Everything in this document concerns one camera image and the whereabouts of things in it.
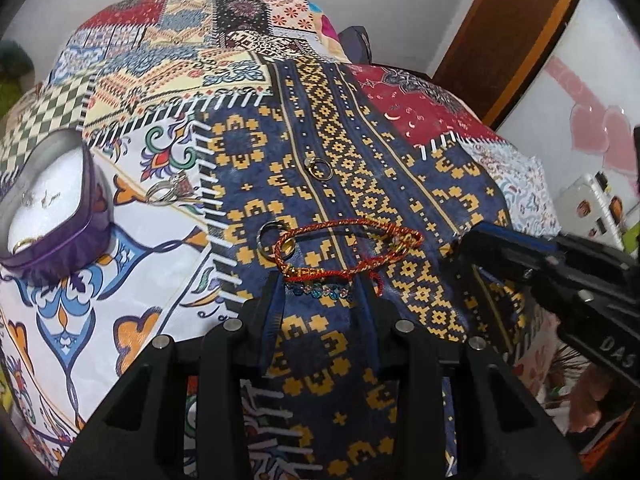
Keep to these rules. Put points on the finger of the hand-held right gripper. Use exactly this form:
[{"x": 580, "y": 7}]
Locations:
[
  {"x": 520, "y": 239},
  {"x": 492, "y": 260}
]

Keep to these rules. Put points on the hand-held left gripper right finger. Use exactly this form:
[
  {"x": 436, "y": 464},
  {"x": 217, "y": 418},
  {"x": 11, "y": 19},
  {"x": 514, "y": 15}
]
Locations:
[{"x": 366, "y": 305}]

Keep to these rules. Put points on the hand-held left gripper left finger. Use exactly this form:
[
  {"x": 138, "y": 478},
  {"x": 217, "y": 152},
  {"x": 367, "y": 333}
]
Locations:
[{"x": 274, "y": 305}]

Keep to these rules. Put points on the purple heart-shaped jewelry box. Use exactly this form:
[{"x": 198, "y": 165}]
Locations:
[{"x": 60, "y": 220}]

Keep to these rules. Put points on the person's right hand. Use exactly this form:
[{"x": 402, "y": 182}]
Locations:
[{"x": 590, "y": 400}]

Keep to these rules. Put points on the white cabinet with pink hearts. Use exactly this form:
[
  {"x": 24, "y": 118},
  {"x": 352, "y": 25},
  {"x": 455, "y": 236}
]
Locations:
[{"x": 575, "y": 100}]

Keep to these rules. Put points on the patterned patchwork blanket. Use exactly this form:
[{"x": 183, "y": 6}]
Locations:
[{"x": 320, "y": 125}]

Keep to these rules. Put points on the dark grey bag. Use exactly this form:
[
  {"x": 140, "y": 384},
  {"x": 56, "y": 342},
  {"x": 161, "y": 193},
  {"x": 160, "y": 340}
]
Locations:
[{"x": 356, "y": 42}]

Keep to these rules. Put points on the brown wooden door frame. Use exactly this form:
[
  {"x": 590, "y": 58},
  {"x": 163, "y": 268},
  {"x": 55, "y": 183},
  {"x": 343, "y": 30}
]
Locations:
[{"x": 505, "y": 35}]

